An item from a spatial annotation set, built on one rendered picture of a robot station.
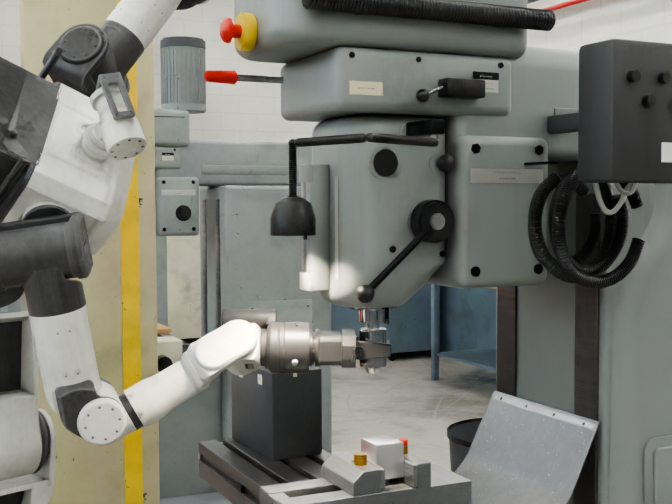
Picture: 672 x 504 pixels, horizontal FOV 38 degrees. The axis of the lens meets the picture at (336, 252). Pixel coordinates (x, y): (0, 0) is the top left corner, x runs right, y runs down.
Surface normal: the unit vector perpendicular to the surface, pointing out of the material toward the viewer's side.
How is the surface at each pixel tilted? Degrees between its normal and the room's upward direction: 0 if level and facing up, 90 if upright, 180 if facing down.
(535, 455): 63
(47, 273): 99
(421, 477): 90
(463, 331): 90
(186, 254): 90
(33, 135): 58
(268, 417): 90
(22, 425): 81
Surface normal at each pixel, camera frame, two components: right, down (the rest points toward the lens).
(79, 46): -0.10, -0.42
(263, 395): -0.87, 0.03
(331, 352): 0.02, 0.05
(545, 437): -0.80, -0.43
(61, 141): 0.60, -0.50
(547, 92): 0.44, 0.04
